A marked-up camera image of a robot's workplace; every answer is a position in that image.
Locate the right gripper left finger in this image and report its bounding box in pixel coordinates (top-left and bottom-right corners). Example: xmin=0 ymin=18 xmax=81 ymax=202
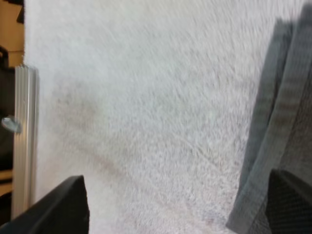
xmin=0 ymin=175 xmax=90 ymax=234

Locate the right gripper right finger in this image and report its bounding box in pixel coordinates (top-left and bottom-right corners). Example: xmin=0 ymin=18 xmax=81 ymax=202
xmin=265 ymin=169 xmax=312 ymax=234

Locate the grey-green towel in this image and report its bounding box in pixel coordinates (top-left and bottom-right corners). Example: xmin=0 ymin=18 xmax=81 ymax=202
xmin=226 ymin=1 xmax=312 ymax=234

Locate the ribbed aluminium rail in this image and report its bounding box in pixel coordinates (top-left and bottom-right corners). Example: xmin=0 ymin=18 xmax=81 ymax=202
xmin=10 ymin=63 xmax=39 ymax=220

